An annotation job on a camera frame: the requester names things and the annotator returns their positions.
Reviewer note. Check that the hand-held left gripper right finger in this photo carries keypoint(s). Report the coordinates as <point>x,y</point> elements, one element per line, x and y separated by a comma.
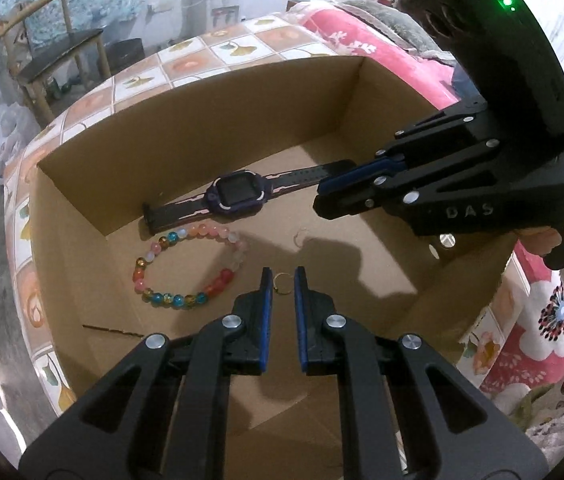
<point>302,310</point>

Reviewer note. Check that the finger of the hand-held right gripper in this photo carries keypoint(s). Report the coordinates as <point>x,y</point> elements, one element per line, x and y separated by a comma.
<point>362,197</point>
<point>357,175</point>

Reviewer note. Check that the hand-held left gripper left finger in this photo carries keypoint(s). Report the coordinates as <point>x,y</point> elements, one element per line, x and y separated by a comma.
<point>264,310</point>

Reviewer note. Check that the gold hoop earring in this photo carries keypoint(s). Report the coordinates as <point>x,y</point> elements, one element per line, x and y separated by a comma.
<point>274,285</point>

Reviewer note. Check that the brown cardboard box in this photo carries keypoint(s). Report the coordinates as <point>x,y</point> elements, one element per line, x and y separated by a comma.
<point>362,125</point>

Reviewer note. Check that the person's right hand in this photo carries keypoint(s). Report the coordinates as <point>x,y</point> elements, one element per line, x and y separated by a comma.
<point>537,241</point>

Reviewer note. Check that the grey green blanket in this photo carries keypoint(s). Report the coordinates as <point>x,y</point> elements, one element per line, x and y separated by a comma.
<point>412,25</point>

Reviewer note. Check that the pink floral blanket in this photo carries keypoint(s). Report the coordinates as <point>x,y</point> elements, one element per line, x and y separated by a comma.
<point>397,55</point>

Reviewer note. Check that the thin dark hairpin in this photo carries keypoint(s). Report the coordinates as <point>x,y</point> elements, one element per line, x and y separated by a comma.
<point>111,330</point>

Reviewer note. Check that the white water dispenser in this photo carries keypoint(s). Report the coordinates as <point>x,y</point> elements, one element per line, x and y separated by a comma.
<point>224,12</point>

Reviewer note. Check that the white power strip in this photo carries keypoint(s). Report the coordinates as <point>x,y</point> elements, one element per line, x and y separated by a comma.
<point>160,7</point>

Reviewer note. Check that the black waste bin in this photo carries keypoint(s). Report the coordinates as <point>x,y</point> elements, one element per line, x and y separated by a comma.
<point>124,55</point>

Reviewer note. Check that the white plastic bag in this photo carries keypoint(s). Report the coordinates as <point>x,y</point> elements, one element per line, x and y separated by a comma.
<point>9,125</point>

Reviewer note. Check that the wooden chair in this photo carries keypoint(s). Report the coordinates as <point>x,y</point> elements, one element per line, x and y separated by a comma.
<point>61,52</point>

